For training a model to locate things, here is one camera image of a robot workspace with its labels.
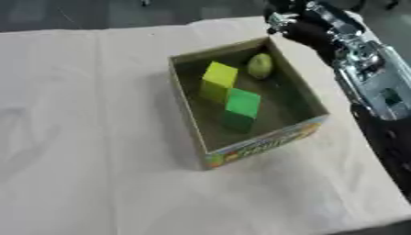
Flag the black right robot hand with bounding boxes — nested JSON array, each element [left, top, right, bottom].
[[261, 0, 344, 66]]

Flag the open cardboard box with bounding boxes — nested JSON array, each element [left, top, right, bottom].
[[167, 36, 331, 171]]

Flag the green toy fruit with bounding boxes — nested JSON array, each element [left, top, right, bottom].
[[245, 52, 275, 81]]

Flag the yellow cube block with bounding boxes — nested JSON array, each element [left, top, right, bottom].
[[197, 61, 241, 105]]

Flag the green cube block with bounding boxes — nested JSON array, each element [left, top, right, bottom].
[[219, 87, 263, 134]]

